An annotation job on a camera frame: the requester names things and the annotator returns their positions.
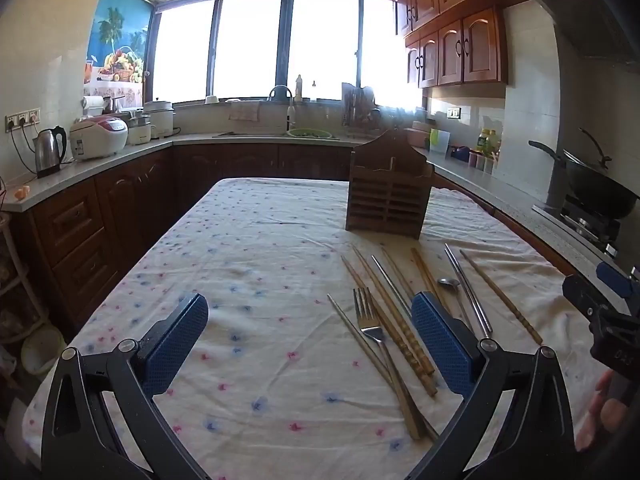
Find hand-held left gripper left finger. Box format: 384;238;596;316
41;292;210;480

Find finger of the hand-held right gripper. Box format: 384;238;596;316
561;274;614;322
595;261;640;307

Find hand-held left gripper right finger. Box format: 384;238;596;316
400;291;576;480

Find wooden chopstick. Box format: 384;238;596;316
459;249;544;346
341;256;438;397
411;247;453;313
352;245;435;375
381;246;415;297

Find wooden utensil holder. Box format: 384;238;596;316
345;129;435;241

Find person's right hand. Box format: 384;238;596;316
574;369;628;454

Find metal spoon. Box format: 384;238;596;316
437;276;476;333

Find gas stove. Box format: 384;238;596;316
532;195;626;256

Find metal fork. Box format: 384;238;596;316
352;287;441;443

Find black wok with lid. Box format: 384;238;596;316
529;127;640;220

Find floral white tablecloth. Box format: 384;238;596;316
22;177;608;480

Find green plastic bucket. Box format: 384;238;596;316
20;325;68;376

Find yellow condiment bottles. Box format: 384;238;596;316
477;129;502;158

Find white food steamer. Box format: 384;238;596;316
126;110;152;146

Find white pink rice cooker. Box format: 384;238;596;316
69;116;129;161

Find tall white rice cooker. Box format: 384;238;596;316
144;100;176;139

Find steel electric kettle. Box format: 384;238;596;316
34;126;68;178

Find dish drying rack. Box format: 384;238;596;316
341;82;382;128

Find range hood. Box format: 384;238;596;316
511;0;640;58

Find kitchen faucet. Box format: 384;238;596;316
268;85;297;131

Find kitchen window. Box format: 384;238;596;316
150;0;426;107

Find wall power sockets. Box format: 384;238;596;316
5;108;42;133

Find wooden wall cabinets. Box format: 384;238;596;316
387;0;531;90

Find fruit wall poster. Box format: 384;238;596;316
82;0;151;111

